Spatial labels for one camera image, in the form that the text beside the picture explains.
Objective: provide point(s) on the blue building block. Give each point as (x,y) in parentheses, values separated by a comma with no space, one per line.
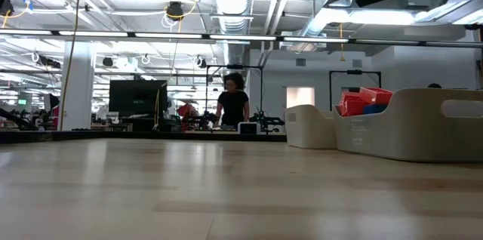
(375,109)

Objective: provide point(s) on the background black robot arm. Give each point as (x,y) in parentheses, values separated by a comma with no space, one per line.
(203,121)
(268,121)

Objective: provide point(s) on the person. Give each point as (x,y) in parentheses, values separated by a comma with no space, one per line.
(434,86)
(233,108)

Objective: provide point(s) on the white box device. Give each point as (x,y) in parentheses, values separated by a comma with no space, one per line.
(249,128)

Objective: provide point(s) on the red bag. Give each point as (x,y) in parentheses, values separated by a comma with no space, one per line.
(187,111)

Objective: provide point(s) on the bright white window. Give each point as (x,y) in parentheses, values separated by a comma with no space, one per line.
(300,98)

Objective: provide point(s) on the black bar with light strips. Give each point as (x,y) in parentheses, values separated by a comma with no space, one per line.
(245,37)

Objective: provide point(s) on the white plastic bin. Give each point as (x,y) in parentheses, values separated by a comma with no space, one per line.
(309,127)

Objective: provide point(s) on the black monitor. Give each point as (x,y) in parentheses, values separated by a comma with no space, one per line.
(137,98)

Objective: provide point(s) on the white pillar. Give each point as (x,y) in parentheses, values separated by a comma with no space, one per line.
(77,89)

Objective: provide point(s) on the grey plastic bin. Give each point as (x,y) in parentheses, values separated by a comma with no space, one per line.
(415,138)

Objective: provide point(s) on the green lit sign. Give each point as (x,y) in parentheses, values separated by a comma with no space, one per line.
(22,101)

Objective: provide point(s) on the black stand frame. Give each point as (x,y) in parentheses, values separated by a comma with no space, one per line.
(354,71)
(234,66)

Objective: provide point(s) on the black table frame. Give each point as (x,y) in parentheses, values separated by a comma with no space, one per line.
(113,136)

